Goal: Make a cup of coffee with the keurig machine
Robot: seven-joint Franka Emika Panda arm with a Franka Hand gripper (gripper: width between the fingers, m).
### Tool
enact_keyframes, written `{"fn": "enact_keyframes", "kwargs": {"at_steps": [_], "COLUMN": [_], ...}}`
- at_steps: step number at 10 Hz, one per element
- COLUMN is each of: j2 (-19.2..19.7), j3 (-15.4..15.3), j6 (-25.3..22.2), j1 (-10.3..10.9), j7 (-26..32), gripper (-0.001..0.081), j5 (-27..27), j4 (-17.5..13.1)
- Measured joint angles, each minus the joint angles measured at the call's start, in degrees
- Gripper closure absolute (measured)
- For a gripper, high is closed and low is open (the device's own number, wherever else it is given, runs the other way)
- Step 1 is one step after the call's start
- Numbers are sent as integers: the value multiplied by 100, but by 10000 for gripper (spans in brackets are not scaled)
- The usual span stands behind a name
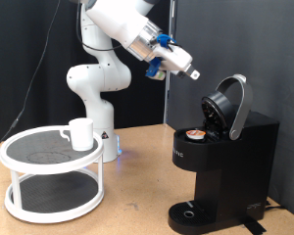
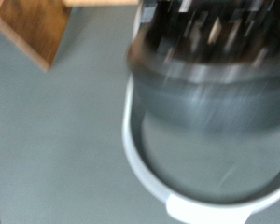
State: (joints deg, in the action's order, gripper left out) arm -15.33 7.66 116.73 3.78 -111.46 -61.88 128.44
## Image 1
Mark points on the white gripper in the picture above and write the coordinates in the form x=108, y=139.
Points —
x=173, y=58

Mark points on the coffee pod with orange lid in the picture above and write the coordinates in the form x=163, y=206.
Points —
x=195, y=133

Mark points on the white ceramic mug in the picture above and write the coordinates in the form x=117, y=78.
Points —
x=81, y=135

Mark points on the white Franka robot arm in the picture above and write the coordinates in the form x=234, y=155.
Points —
x=98, y=78

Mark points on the black Keurig coffee machine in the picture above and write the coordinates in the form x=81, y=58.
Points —
x=238, y=169

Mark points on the black Keurig drip tray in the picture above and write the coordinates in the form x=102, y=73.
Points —
x=186, y=223

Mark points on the black curtain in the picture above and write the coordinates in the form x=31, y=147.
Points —
x=143, y=98

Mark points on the white two-tier turntable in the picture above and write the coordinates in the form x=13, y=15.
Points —
x=49, y=168

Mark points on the black tape strip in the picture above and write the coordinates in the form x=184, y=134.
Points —
x=254, y=227

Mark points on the grey vertical frame pole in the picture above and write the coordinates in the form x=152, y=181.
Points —
x=168, y=98

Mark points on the wrist camera on blue mount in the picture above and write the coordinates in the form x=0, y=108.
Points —
x=153, y=70

